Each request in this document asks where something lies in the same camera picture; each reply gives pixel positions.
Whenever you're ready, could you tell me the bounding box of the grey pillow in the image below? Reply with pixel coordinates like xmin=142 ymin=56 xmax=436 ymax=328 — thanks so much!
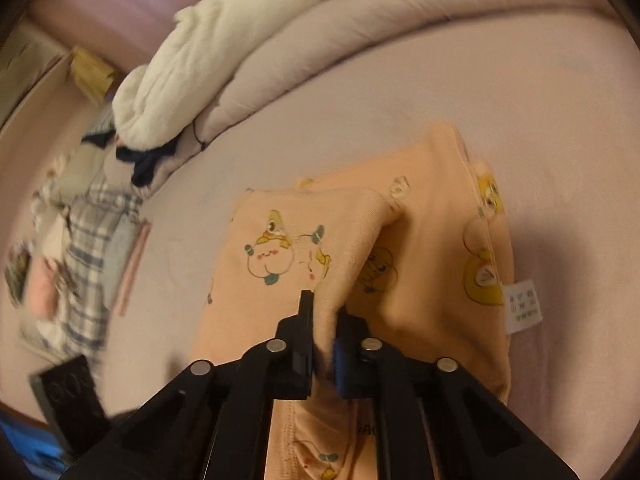
xmin=50 ymin=143 xmax=107 ymax=205

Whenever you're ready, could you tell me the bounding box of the pink fluffy cloth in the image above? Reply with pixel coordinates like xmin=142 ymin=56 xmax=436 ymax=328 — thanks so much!
xmin=26 ymin=256 xmax=58 ymax=321

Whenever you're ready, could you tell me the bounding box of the yellow curtain tassel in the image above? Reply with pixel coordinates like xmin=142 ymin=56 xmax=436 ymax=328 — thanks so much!
xmin=70 ymin=46 xmax=120 ymax=105

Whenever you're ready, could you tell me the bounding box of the peach cartoon print baby garment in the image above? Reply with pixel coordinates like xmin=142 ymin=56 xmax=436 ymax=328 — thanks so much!
xmin=193 ymin=124 xmax=514 ymax=479

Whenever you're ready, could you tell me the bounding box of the folded pink garment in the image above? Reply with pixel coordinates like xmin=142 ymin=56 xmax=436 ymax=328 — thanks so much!
xmin=114 ymin=221 xmax=152 ymax=316

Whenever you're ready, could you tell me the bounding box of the folded grey garment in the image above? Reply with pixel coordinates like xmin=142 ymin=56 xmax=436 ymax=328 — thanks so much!
xmin=102 ymin=216 xmax=140 ymax=310

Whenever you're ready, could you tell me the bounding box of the pink curtain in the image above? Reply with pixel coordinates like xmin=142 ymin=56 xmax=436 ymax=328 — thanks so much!
xmin=29 ymin=0 xmax=200 ymax=72

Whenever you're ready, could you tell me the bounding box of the plaid grey blanket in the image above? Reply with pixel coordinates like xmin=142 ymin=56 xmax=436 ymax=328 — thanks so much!
xmin=19 ymin=172 xmax=142 ymax=362

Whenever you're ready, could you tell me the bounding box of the mauve rolled duvet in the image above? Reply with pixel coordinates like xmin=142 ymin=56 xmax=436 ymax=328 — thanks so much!
xmin=104 ymin=0 xmax=612 ymax=198

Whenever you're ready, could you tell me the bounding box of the mauve bed sheet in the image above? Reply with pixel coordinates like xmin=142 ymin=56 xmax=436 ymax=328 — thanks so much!
xmin=100 ymin=11 xmax=639 ymax=479

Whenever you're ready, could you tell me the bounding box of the green patterned cloth bundle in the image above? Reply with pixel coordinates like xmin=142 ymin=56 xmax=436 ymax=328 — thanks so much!
xmin=4 ymin=242 xmax=32 ymax=308

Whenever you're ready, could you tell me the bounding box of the white plush goose toy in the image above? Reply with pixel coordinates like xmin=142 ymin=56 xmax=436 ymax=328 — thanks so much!
xmin=113 ymin=0 xmax=322 ymax=151

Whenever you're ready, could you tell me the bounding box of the dark navy garment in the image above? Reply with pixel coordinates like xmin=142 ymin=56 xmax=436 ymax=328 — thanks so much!
xmin=116 ymin=136 xmax=179 ymax=188

